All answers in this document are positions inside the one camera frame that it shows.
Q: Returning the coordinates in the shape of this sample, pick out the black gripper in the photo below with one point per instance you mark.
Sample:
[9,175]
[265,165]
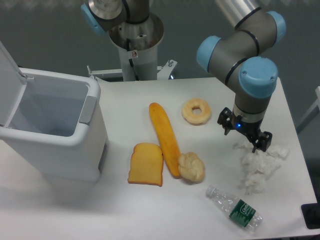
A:
[248,124]

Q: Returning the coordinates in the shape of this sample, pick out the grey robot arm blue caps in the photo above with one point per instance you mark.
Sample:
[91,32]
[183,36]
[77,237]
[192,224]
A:
[235,61]

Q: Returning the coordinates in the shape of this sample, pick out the braided knot bread roll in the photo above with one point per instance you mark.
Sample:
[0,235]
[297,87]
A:
[191,167]

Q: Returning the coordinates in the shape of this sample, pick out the crumpled white tissue paper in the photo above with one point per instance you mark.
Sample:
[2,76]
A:
[260,165]

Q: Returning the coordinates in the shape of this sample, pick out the white chair part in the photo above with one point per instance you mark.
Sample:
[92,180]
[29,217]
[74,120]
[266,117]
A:
[310,113]

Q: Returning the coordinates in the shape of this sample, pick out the clear plastic water bottle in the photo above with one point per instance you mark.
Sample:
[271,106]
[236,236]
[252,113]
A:
[236,209]

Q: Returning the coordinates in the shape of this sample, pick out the long orange baguette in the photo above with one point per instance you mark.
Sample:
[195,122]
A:
[166,137]

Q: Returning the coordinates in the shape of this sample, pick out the orange toast slice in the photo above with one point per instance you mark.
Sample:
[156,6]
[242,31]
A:
[146,165]

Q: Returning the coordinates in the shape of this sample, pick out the black device at table edge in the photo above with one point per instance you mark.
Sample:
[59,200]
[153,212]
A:
[311,215]

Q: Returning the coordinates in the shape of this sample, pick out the white trash bin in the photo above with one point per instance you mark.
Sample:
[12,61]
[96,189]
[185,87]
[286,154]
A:
[58,126]

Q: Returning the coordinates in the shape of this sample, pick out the white bin lid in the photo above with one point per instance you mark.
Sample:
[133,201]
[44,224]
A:
[12,86]

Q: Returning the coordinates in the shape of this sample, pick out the round ring bread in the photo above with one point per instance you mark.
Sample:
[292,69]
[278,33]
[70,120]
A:
[196,111]

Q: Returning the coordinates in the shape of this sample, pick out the white metal frame bracket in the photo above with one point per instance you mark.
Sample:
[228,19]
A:
[131,73]

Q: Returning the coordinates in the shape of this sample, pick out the robot base pedestal column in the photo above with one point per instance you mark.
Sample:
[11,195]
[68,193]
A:
[137,44]

